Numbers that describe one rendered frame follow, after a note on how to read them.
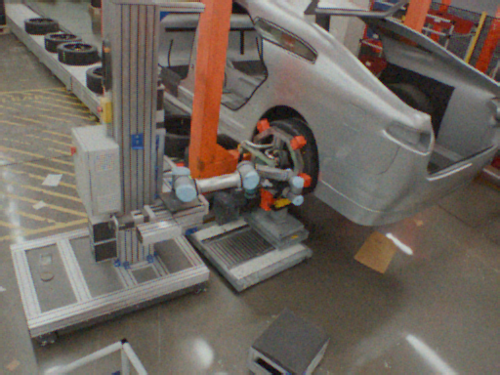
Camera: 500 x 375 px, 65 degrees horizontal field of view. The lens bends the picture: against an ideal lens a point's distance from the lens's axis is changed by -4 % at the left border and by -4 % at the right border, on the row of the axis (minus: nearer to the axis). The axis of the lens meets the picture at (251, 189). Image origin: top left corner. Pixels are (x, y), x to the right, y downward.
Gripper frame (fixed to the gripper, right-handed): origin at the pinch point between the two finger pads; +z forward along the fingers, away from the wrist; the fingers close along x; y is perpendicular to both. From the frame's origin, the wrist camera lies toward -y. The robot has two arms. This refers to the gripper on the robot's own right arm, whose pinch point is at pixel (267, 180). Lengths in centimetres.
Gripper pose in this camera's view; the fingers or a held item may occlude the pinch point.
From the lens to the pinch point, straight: 313.1
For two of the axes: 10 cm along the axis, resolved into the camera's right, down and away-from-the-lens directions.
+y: 1.4, -8.4, -5.2
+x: -7.7, 2.4, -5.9
